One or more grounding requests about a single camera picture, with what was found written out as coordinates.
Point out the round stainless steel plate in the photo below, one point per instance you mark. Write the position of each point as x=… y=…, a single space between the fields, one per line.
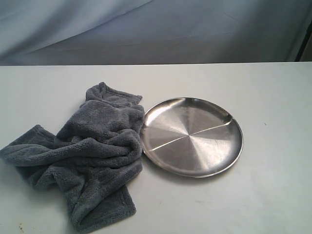
x=191 y=137

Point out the grey fleece towel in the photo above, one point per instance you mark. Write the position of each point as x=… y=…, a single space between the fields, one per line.
x=91 y=159

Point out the grey backdrop cloth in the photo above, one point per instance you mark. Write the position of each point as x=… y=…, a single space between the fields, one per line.
x=119 y=32

